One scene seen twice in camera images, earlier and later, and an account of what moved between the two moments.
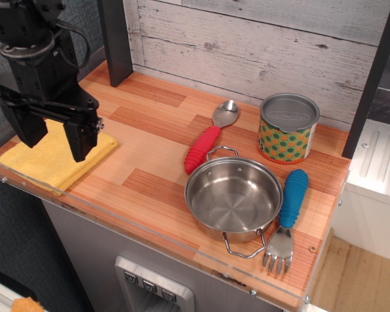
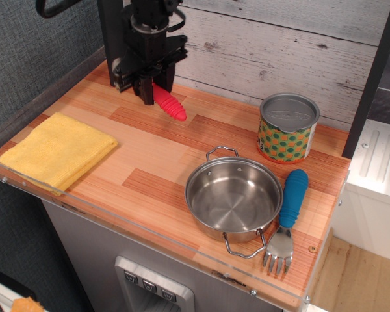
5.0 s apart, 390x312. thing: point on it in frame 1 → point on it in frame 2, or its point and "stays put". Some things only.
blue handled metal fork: x=280 y=249 stays put
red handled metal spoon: x=223 y=114 → x=169 y=103
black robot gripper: x=49 y=88 → x=142 y=52
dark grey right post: x=374 y=78 stays put
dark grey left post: x=114 y=25 stays put
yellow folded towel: x=50 y=163 stays put
